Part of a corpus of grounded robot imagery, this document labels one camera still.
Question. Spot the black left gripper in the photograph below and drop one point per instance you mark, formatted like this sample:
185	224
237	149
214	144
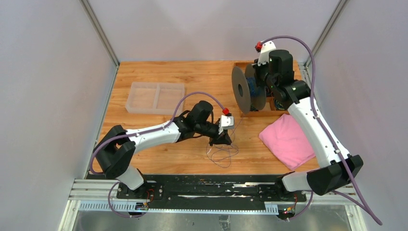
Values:
219	139

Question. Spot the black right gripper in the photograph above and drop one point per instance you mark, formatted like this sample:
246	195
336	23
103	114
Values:
258	69

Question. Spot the dark grey filament spool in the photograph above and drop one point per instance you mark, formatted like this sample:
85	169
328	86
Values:
247	92

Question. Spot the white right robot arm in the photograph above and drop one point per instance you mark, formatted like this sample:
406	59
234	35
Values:
337	167

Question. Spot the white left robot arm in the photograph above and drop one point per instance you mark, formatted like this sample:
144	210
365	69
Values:
115	151

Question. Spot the wooden compartment organizer tray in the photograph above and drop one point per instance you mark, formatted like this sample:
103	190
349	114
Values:
269	109

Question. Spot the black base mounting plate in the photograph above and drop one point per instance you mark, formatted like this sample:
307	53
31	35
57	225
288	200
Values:
209	192

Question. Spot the pink cloth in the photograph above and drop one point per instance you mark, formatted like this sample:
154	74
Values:
286	140

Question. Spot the clear plastic divided tray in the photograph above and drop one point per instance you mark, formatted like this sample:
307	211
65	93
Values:
155	98

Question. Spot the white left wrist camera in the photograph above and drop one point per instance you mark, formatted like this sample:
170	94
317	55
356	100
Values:
225	123

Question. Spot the aluminium corner frame post right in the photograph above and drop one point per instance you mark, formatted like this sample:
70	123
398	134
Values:
341	4

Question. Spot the aluminium corner frame post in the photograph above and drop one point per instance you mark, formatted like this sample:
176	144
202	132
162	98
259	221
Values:
341	4
100	31

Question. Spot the aluminium rail frame front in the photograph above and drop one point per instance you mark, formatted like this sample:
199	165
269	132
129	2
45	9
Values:
92	206

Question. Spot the aluminium corner frame post left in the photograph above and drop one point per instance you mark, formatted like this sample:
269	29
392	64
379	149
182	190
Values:
100	31

